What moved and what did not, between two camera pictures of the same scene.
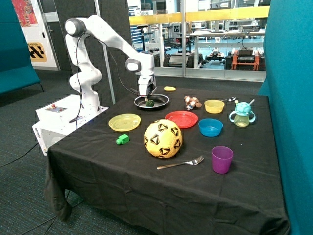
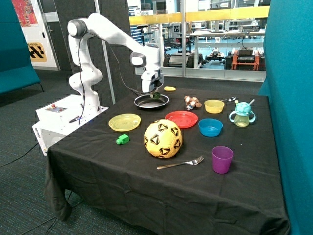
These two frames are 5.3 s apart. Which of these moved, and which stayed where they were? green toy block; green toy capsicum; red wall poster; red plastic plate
Moved: green toy capsicum
Stayed: red plastic plate; green toy block; red wall poster
